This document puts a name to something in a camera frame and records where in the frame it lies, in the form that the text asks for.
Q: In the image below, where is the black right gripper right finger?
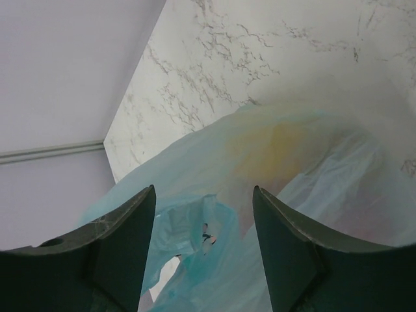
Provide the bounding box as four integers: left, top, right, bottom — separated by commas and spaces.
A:
253, 187, 415, 311

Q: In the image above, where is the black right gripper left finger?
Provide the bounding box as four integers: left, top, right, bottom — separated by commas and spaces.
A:
1, 186, 156, 311

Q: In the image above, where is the light blue plastic bag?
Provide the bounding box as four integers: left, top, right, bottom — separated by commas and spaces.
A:
82, 105, 415, 311

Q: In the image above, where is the aluminium frame rail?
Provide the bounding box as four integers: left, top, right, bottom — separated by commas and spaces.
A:
1, 140, 105, 165

